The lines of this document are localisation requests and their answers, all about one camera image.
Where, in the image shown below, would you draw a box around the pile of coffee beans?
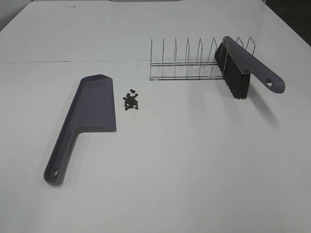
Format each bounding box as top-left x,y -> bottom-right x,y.
122,89 -> 139,111

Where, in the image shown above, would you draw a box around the grey plastic dustpan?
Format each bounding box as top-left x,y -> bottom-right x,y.
43,74 -> 117,186

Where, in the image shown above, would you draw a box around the grey hand brush black bristles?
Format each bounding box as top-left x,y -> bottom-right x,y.
214,36 -> 286,100

